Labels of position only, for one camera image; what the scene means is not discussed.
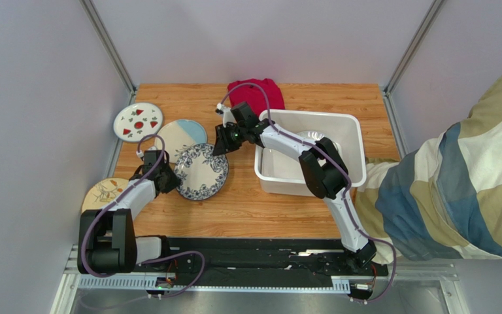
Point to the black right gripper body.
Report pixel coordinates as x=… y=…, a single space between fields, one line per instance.
x=223 y=139

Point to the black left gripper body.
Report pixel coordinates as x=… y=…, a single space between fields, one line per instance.
x=172 y=179

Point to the blue floral plate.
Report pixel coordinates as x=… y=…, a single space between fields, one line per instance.
x=201 y=174

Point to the white rectangular plate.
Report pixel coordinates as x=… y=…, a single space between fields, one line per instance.
x=276 y=165

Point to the light blue plate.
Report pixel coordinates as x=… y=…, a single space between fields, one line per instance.
x=180 y=135

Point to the white plastic bin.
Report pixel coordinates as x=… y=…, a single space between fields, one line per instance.
x=343 y=129

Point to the white round plate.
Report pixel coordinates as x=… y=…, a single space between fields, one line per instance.
x=311 y=135

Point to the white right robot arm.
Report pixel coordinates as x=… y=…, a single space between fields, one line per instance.
x=324 y=171

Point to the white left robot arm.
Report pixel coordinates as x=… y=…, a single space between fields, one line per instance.
x=107 y=243

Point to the red folded cloth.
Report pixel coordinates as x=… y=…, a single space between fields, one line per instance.
x=254 y=97

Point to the round wooden board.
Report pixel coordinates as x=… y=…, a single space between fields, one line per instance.
x=104 y=192

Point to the white plate with red flowers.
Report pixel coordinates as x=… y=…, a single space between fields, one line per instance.
x=136 y=121

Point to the patterned quilt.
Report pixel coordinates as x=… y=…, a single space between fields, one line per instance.
x=443 y=200

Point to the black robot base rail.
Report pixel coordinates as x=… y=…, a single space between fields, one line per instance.
x=261 y=263

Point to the aluminium frame post right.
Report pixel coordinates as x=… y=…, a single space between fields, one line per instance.
x=414 y=45

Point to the aluminium frame post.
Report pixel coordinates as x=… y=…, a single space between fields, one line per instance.
x=414 y=45
x=107 y=42

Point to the aluminium frame post left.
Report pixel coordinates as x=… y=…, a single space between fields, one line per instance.
x=107 y=42

